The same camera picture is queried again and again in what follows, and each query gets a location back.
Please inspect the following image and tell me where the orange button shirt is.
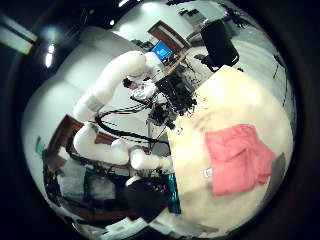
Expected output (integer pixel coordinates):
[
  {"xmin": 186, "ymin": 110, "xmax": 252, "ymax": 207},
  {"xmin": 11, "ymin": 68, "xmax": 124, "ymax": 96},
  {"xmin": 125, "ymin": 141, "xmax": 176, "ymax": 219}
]
[{"xmin": 204, "ymin": 123, "xmax": 278, "ymax": 198}]

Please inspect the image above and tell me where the blue screen computer monitor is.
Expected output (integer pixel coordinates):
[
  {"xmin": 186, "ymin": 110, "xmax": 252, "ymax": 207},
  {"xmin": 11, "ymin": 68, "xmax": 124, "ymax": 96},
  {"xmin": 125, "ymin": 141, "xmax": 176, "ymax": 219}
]
[{"xmin": 150, "ymin": 39, "xmax": 174, "ymax": 62}]

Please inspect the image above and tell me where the black office chair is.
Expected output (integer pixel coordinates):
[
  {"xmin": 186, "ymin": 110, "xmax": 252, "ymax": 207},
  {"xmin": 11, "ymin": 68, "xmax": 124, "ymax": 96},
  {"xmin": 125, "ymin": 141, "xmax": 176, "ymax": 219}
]
[{"xmin": 194, "ymin": 19, "xmax": 240, "ymax": 73}]

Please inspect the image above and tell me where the left hand cable bundle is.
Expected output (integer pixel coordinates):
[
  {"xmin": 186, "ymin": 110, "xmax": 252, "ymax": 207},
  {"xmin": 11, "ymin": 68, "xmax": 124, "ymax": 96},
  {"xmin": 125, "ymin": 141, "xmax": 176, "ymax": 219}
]
[{"xmin": 94, "ymin": 102, "xmax": 169, "ymax": 145}]

